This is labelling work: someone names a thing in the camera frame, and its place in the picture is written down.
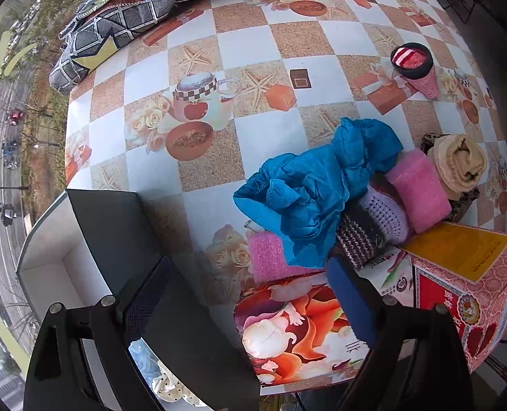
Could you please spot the leopard print cloth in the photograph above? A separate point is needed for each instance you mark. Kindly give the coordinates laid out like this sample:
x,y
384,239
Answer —
x,y
465,206

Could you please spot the red printed cardboard box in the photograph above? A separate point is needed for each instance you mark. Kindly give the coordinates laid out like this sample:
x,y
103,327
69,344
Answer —
x,y
467,295

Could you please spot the white cardboard storage box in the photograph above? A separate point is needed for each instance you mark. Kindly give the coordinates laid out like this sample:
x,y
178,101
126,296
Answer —
x,y
108,222

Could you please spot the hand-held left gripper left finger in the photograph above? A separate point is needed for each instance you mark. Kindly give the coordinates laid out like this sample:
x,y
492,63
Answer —
x,y
146,299

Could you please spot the white polka dot cloth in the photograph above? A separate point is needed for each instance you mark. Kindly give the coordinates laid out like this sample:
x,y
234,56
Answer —
x,y
172,387

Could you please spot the grey checked pillow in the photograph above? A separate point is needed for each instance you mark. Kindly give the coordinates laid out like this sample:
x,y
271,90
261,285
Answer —
x,y
120,8

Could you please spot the beige knitted cloth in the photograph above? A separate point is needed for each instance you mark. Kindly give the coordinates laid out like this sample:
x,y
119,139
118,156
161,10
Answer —
x,y
454,162

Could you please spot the purple striped knitted cloth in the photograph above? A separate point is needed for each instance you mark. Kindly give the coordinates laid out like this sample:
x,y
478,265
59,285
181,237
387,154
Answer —
x,y
377,218

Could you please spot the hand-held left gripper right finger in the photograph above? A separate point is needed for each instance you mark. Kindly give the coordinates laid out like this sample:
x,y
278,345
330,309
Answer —
x,y
352,299

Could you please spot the red striped pink sock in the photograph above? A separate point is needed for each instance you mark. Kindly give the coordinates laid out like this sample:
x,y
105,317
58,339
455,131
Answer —
x,y
412,64

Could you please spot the light blue cloth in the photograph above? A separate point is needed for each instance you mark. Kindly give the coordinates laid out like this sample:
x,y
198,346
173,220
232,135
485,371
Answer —
x,y
143,357

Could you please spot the pink foam sponge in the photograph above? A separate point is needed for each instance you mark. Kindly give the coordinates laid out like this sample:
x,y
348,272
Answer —
x,y
418,188
268,259

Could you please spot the checkered printed tablecloth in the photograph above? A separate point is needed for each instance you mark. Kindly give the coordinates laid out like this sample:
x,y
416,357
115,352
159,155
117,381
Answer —
x,y
245,43

